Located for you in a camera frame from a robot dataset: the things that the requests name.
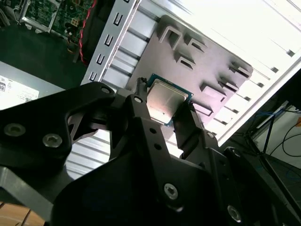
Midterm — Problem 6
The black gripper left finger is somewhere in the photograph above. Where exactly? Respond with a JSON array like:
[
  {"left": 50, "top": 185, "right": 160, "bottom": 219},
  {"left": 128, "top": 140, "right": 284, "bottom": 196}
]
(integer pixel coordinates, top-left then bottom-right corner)
[{"left": 0, "top": 77, "right": 187, "bottom": 213}]

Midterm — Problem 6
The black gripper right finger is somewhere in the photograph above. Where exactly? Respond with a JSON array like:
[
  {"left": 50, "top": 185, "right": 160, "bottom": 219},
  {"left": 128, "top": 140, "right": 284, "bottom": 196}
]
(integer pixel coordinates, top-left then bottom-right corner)
[{"left": 173, "top": 101, "right": 286, "bottom": 226}]

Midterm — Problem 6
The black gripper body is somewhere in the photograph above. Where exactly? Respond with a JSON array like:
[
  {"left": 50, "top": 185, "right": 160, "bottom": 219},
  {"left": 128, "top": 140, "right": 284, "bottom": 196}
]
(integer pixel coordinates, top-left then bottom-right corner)
[{"left": 49, "top": 153, "right": 220, "bottom": 226}]

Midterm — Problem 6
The silver CPU chip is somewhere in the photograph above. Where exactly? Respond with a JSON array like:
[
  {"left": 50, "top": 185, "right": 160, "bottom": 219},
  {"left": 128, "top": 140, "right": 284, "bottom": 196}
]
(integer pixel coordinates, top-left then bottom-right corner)
[{"left": 144, "top": 73, "right": 195, "bottom": 128}]

